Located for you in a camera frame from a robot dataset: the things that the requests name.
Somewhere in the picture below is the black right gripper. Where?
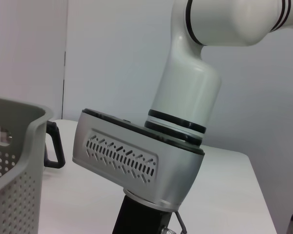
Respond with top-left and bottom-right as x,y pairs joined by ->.
112,195 -> 173,234

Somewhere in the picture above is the grey-green perforated storage basket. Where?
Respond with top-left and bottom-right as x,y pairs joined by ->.
0,97 -> 54,234

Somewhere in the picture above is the right arm cable with connector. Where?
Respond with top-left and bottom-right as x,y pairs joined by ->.
161,211 -> 188,234

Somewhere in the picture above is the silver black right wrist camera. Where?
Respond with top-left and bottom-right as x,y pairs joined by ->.
72,108 -> 206,207

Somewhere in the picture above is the glass pitcher with black handle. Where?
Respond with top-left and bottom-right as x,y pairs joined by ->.
44,121 -> 66,169

